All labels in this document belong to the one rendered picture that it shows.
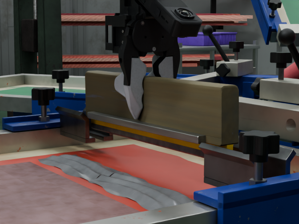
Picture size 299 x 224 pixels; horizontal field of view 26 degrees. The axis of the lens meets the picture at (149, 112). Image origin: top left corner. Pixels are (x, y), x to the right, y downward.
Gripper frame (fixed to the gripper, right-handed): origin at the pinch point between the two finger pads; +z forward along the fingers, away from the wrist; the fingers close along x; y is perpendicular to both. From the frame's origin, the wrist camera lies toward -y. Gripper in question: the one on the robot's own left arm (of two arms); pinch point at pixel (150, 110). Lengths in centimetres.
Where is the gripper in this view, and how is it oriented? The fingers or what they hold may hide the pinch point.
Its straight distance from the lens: 95.4
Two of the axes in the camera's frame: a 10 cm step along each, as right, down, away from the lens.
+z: 0.0, 9.9, 1.4
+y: -5.5, -1.2, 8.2
